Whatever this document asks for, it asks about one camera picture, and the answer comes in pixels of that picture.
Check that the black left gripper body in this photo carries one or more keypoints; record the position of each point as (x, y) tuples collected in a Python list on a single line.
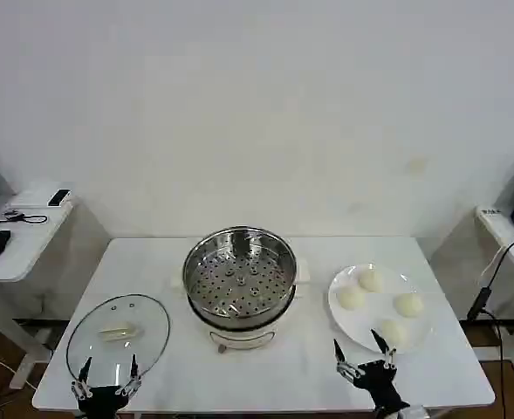
[(101, 399)]

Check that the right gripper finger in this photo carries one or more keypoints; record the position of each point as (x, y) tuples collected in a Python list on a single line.
[(383, 345), (343, 360)]

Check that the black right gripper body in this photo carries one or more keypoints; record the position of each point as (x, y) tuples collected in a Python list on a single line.
[(376, 379)]

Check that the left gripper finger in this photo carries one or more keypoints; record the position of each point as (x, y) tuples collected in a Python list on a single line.
[(133, 379), (82, 384)]

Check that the white steamed bun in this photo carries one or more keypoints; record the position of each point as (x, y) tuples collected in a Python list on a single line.
[(351, 298), (372, 280), (409, 304), (395, 334)]

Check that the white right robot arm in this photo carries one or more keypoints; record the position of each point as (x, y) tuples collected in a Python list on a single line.
[(407, 412)]

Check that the white round plate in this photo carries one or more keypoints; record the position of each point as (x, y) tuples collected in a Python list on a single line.
[(370, 323)]

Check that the round glass lid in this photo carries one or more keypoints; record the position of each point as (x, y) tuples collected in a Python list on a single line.
[(117, 331)]

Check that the black power adapter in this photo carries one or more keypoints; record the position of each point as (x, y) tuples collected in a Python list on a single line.
[(479, 303)]

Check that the steel perforated steamer basket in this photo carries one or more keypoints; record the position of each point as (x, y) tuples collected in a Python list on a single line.
[(239, 279)]

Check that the white desk with laptop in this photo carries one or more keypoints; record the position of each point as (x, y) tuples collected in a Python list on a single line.
[(25, 244)]

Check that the white desk with adapter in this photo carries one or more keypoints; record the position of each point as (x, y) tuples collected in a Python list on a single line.
[(509, 262)]

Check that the black smartphone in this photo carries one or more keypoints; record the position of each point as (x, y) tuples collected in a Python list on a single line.
[(59, 197)]

